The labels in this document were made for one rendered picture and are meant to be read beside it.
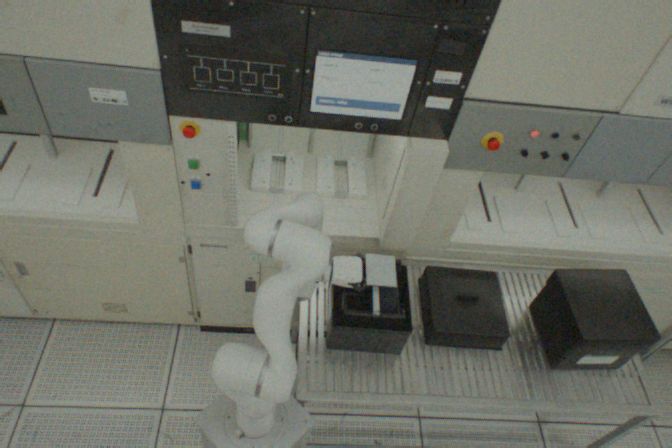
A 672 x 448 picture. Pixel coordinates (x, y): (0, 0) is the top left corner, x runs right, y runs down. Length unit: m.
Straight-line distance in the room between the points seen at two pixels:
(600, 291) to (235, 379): 1.32
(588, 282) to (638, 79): 0.73
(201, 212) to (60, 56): 0.72
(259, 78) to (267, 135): 0.89
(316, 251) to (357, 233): 0.87
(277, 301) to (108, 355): 1.64
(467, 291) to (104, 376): 1.71
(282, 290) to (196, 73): 0.68
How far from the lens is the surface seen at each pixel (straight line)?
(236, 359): 1.44
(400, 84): 1.60
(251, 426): 1.70
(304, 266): 1.26
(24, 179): 2.42
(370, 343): 1.90
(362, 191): 2.21
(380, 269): 1.75
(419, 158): 1.73
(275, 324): 1.35
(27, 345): 2.98
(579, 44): 1.68
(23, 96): 1.82
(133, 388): 2.75
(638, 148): 2.01
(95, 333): 2.92
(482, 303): 2.07
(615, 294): 2.15
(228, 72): 1.58
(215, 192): 1.94
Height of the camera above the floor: 2.49
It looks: 50 degrees down
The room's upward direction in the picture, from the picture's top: 11 degrees clockwise
